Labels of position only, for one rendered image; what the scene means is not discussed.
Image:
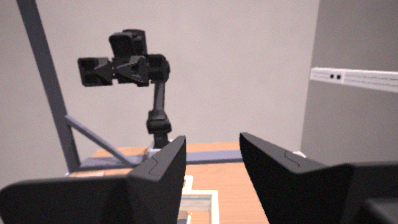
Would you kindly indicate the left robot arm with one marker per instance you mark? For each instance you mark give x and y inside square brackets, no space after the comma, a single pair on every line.
[126,44]

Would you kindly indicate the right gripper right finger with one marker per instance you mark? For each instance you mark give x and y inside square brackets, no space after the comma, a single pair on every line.
[293,189]

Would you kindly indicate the wooden maze board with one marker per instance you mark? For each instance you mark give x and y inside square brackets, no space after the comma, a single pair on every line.
[198,206]

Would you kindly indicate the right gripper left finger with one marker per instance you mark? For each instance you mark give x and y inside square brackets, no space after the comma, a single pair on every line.
[103,199]

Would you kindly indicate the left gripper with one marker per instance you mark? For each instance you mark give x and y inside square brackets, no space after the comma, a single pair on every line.
[128,70]

